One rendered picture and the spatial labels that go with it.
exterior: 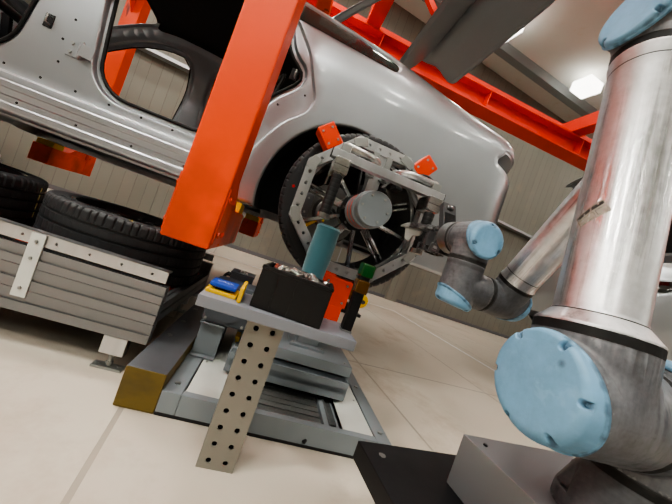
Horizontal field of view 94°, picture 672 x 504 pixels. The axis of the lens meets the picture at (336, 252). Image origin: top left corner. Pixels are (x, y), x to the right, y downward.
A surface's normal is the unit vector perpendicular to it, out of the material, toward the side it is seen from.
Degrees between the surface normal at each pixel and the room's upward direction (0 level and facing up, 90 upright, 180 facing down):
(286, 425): 90
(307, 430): 90
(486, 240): 85
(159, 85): 90
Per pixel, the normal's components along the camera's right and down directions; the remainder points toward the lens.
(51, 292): 0.19, 0.07
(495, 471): -0.89, -0.32
